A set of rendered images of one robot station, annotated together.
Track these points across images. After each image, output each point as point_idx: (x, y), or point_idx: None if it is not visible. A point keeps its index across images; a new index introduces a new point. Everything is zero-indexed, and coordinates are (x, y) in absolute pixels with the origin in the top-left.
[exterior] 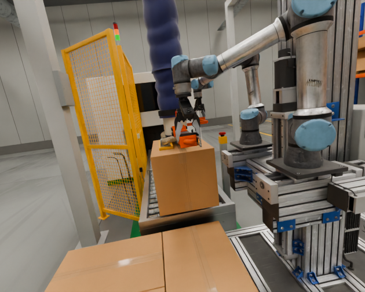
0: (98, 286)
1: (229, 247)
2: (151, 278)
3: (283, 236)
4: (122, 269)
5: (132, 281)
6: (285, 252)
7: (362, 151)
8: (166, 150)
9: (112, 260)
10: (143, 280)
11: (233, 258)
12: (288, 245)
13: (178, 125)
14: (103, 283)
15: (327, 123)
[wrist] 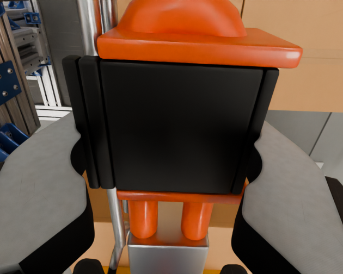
0: None
1: None
2: (265, 4)
3: (17, 38)
4: (305, 42)
5: (294, 10)
6: (32, 32)
7: None
8: (210, 264)
9: (317, 68)
10: (277, 6)
11: (120, 2)
12: (20, 31)
13: (314, 225)
14: (338, 20)
15: None
